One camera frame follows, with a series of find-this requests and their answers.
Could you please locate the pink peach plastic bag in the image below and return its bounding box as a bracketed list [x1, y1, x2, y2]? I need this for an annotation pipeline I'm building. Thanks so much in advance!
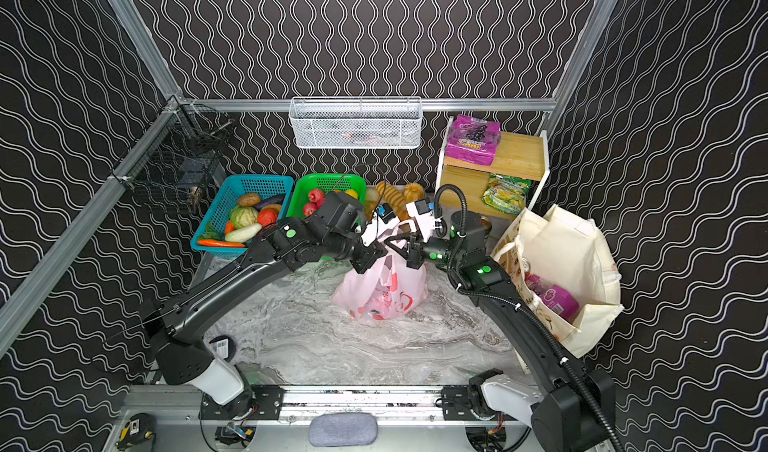
[330, 247, 429, 321]

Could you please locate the floral canvas tote bag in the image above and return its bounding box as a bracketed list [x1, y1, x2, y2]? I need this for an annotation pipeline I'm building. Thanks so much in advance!
[492, 205, 624, 358]

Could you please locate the purple snack bag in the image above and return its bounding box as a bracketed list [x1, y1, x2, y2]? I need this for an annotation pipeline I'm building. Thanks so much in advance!
[445, 115, 501, 166]
[525, 273, 580, 322]

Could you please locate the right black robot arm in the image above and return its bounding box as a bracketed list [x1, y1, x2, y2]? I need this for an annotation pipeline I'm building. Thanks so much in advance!
[385, 184, 624, 451]

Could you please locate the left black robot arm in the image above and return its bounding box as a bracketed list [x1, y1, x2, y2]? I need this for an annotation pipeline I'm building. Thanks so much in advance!
[145, 192, 386, 405]

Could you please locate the striped long bread back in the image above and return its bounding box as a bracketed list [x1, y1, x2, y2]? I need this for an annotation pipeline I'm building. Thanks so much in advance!
[375, 181, 406, 209]

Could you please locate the yellow pumpkin shaped bread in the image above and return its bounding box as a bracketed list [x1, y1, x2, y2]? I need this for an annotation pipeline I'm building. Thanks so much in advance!
[402, 182, 426, 203]

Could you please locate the white steamed bun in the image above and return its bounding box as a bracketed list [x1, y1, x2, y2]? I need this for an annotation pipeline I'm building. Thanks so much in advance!
[364, 187, 380, 215]

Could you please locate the green apple tea snack bag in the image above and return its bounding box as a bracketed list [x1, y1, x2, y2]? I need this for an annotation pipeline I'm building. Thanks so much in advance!
[481, 173, 533, 215]

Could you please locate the green plastic basket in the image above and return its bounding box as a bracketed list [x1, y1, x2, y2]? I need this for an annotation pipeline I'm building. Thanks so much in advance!
[284, 173, 367, 218]

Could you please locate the purple eggplant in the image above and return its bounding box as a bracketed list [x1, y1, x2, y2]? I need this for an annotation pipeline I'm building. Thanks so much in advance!
[254, 193, 286, 210]

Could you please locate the red tomato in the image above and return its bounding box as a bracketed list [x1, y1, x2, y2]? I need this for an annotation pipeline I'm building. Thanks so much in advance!
[257, 208, 280, 227]

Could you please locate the white radish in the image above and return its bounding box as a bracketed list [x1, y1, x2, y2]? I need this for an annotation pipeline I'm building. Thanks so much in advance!
[225, 222, 263, 243]

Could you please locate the teal plastic basket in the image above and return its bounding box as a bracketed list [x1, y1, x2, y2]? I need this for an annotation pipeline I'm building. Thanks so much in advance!
[190, 174, 294, 259]

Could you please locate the green cabbage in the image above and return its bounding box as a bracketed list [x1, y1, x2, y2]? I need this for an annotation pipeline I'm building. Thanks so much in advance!
[229, 206, 258, 229]

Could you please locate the brown potato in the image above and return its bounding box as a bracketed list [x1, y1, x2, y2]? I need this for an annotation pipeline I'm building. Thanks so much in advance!
[237, 193, 262, 207]

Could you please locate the white wooden shelf rack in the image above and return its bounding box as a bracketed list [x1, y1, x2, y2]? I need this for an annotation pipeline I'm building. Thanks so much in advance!
[435, 116, 550, 220]

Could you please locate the orange carrot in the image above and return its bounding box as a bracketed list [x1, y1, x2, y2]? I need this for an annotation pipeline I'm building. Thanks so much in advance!
[197, 239, 245, 248]

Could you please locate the round black barcode disc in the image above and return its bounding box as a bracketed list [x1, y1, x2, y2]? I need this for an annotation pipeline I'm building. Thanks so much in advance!
[208, 334, 237, 363]

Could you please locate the grey padded cushion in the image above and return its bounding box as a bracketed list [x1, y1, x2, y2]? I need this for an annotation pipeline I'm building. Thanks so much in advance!
[308, 412, 378, 447]

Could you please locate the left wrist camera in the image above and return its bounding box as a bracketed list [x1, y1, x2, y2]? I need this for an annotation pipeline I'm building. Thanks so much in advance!
[361, 204, 400, 246]

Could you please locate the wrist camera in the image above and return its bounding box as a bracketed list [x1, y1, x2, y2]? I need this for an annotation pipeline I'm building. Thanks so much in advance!
[406, 198, 443, 243]
[361, 204, 400, 246]

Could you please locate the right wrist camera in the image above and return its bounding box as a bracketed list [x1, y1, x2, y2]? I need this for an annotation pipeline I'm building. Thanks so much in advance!
[406, 198, 443, 243]

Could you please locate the white wire wall basket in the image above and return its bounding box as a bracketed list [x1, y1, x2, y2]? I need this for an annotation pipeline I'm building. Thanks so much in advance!
[288, 96, 423, 149]

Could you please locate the metal base rail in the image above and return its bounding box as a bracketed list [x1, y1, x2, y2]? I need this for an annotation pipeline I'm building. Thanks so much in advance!
[119, 382, 601, 426]

